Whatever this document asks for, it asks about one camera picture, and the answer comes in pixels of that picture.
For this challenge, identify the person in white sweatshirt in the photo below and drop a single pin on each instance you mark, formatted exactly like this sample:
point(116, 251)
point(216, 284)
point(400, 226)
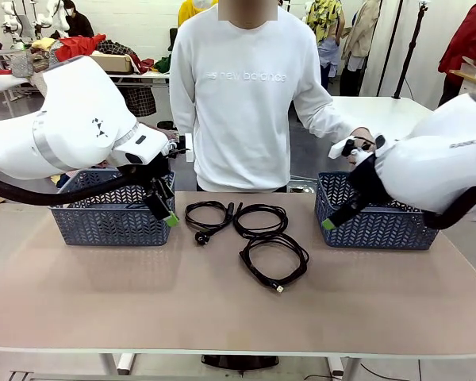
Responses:
point(238, 111)

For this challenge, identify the person in yellow hoodie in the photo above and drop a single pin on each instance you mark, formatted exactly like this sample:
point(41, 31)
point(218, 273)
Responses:
point(186, 12)

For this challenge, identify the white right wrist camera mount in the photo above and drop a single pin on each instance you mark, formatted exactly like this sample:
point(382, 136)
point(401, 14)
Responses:
point(337, 150)

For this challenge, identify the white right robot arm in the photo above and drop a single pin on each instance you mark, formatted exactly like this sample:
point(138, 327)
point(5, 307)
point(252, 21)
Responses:
point(428, 166)

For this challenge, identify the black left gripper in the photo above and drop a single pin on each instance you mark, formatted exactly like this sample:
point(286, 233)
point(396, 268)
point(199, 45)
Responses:
point(158, 170)

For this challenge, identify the person in yellow patterned shirt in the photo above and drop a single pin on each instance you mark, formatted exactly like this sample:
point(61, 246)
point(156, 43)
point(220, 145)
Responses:
point(325, 16)

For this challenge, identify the black light stand pole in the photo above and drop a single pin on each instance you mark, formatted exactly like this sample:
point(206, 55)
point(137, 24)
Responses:
point(389, 47)

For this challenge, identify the closed cardboard box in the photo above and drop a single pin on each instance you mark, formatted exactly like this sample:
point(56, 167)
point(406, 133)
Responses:
point(119, 63)

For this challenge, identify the green cloth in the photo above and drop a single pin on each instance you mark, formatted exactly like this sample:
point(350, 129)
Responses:
point(162, 64)

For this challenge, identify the white background table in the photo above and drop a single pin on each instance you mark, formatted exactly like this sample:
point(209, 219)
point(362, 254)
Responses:
point(400, 115)

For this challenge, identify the black white plaid cloth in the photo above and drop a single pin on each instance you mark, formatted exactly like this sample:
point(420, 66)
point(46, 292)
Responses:
point(143, 101)

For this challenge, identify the wooden desk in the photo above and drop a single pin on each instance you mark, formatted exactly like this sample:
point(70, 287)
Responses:
point(472, 85)

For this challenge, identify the black tripod stand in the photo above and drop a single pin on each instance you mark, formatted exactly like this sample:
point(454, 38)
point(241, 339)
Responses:
point(410, 47)

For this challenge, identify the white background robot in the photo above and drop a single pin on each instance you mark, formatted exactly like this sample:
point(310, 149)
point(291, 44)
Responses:
point(57, 16)
point(14, 16)

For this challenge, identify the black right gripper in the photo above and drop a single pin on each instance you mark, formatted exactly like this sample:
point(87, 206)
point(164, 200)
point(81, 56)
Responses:
point(365, 178)

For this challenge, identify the white clothes table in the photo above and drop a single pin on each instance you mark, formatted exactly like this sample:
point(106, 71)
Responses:
point(150, 76)

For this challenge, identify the person in red jacket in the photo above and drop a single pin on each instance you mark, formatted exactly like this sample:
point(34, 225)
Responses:
point(468, 39)

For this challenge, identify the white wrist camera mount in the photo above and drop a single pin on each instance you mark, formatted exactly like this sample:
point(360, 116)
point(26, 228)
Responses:
point(337, 150)
point(188, 148)

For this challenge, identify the white table leg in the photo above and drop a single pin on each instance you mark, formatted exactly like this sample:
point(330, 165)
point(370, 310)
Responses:
point(343, 367)
point(117, 363)

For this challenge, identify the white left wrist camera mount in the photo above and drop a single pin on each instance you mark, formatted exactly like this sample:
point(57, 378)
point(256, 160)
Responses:
point(188, 148)

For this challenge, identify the person's left forearm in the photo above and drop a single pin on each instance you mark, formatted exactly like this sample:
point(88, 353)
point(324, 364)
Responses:
point(325, 119)

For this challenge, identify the white ironing board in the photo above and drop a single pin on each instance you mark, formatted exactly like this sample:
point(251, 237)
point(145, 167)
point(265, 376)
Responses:
point(8, 81)

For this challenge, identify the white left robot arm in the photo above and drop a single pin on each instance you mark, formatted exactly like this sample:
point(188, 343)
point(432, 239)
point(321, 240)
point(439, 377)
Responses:
point(75, 119)

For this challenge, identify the masked person in black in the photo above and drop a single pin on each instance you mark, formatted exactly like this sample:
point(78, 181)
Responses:
point(79, 24)

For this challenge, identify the blue-grey plastic basket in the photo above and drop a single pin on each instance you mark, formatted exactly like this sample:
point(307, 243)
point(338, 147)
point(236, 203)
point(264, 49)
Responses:
point(381, 234)
point(103, 226)

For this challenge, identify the person's left hand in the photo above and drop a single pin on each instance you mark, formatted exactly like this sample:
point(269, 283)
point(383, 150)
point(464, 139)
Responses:
point(363, 133)

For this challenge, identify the black chair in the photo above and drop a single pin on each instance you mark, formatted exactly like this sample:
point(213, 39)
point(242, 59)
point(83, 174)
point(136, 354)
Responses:
point(172, 37)

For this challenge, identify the grey patterned bag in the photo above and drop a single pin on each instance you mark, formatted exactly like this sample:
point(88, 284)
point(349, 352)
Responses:
point(21, 63)

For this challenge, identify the red cloth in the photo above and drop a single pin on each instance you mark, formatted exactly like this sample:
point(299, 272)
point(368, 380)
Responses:
point(83, 43)

